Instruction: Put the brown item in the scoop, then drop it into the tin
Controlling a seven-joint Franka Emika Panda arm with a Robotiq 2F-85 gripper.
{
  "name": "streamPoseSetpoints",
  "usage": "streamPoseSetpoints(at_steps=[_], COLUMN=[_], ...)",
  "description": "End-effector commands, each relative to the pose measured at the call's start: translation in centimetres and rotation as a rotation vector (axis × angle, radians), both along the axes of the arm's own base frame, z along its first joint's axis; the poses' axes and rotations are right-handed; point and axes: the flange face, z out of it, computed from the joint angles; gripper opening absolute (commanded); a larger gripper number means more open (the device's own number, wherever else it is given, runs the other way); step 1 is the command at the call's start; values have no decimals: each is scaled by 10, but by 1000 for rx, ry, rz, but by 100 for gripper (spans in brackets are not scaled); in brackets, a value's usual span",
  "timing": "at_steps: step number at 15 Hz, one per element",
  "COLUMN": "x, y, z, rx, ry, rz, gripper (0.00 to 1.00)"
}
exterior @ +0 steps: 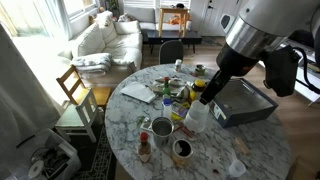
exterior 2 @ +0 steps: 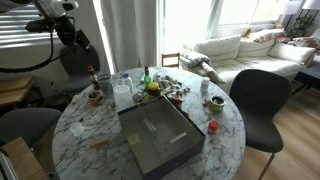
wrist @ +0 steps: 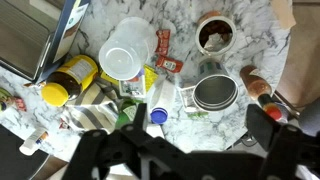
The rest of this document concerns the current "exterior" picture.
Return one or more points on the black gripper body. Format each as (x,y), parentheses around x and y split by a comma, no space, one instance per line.
(235,63)

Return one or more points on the dark jar yellow lid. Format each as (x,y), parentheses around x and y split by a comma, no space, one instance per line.
(199,84)

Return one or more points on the small wooden block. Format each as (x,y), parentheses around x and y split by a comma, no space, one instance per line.
(242,146)

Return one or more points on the white door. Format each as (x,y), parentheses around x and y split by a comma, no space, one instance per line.
(213,16)

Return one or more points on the dark patterned rug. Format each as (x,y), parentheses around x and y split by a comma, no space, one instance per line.
(100,160)

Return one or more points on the colourful snack packets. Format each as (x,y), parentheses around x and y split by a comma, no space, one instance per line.
(180,110)

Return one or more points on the white sofa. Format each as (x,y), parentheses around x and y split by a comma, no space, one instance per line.
(123,43)

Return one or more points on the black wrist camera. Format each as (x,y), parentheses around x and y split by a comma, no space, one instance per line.
(281,73)

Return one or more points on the black shell chair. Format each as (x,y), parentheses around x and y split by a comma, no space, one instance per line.
(171,51)

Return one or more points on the white curtain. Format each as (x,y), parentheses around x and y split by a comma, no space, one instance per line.
(23,100)

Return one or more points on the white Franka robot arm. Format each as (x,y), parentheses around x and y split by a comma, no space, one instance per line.
(260,23)

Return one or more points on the tall wooden side table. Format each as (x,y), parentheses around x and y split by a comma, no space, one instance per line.
(173,10)

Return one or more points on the orange plush toy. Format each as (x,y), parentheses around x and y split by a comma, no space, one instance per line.
(175,20)

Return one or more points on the steel mug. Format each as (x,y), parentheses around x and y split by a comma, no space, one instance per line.
(162,130)

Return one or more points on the clear plastic storage bin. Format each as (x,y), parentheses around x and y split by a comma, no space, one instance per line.
(50,160)

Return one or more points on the light wooden board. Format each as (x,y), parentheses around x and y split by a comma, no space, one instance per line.
(305,170)

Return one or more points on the white paper sheet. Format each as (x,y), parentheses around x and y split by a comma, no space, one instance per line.
(138,91)

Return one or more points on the brown nut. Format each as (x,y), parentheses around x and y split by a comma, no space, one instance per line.
(216,171)

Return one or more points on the white bottle blue cap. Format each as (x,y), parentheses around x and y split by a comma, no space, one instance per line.
(167,108)

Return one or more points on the black coffee table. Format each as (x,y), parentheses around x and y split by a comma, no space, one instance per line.
(173,36)

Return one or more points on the grey two-seat sofa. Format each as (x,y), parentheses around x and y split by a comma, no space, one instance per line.
(140,15)

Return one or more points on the wooden chair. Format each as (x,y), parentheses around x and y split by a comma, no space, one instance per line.
(96,95)

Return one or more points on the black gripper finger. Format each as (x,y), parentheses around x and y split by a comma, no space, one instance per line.
(218,87)
(211,87)

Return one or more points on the yellow lemon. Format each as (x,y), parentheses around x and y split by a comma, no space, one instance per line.
(192,96)

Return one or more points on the small white bottle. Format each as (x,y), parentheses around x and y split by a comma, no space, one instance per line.
(178,65)

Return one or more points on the hot sauce bottle red cap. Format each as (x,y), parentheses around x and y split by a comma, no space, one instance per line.
(144,150)

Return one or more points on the folded grey blanket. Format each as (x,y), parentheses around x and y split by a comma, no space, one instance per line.
(91,63)

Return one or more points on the white chair green seat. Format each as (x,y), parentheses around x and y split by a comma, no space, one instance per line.
(71,118)

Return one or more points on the dark blue cardboard box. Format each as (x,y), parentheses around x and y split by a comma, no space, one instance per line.
(245,100)

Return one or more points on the green bottle red cap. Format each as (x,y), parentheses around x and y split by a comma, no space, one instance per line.
(166,89)

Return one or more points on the translucent plastic container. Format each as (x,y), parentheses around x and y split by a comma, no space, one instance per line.
(196,116)

